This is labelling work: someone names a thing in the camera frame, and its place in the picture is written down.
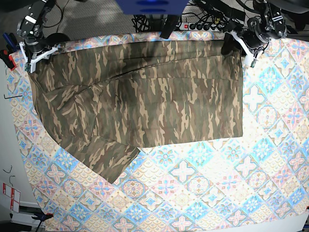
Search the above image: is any black orange clamp upper left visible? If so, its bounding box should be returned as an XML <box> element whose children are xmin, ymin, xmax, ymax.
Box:
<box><xmin>0</xmin><ymin>32</ymin><xmax>17</xmax><ymax>71</ymax></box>

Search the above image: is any camouflage T-shirt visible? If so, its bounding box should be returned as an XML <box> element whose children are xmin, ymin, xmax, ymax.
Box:
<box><xmin>29</xmin><ymin>40</ymin><xmax>243</xmax><ymax>183</ymax></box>

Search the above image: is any black white gripper right side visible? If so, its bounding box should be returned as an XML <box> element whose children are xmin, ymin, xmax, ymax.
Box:
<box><xmin>19</xmin><ymin>41</ymin><xmax>62</xmax><ymax>73</ymax></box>

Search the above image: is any black white gripper left side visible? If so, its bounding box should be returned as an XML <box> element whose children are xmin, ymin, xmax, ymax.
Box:
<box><xmin>221</xmin><ymin>24</ymin><xmax>269</xmax><ymax>68</ymax></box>

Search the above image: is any blue black clamp lower left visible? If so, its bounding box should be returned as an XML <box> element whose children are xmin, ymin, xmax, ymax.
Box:
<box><xmin>19</xmin><ymin>205</ymin><xmax>54</xmax><ymax>229</ymax></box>

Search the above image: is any white power strip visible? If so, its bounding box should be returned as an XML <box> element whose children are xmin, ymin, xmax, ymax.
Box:
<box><xmin>176</xmin><ymin>22</ymin><xmax>224</xmax><ymax>32</ymax></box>

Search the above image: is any patterned tile tablecloth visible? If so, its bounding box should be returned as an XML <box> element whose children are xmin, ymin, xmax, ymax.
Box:
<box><xmin>0</xmin><ymin>39</ymin><xmax>309</xmax><ymax>232</ymax></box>

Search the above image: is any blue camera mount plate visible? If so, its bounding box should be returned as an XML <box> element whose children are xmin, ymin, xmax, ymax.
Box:
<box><xmin>116</xmin><ymin>0</ymin><xmax>189</xmax><ymax>15</ymax></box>

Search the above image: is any black centre post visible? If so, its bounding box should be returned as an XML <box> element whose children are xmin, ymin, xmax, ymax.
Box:
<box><xmin>160</xmin><ymin>14</ymin><xmax>180</xmax><ymax>39</ymax></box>

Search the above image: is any red white label card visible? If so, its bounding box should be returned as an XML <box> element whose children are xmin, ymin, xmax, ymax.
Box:
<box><xmin>0</xmin><ymin>183</ymin><xmax>21</xmax><ymax>213</ymax></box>

